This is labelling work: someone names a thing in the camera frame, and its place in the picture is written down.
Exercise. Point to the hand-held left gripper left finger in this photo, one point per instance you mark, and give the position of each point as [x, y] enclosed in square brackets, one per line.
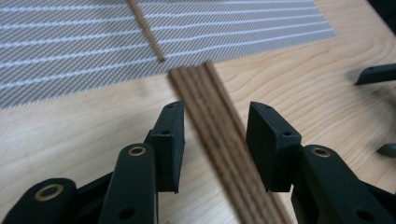
[169, 149]

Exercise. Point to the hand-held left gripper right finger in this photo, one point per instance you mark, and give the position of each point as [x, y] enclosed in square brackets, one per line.
[271, 149]

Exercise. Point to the row of brown chopsticks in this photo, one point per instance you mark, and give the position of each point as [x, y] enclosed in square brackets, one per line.
[218, 133]

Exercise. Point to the single brown wooden chopstick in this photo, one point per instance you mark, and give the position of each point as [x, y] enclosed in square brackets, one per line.
[148, 34]

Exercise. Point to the grey striped placemat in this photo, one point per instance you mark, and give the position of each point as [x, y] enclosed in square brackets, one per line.
[77, 46]

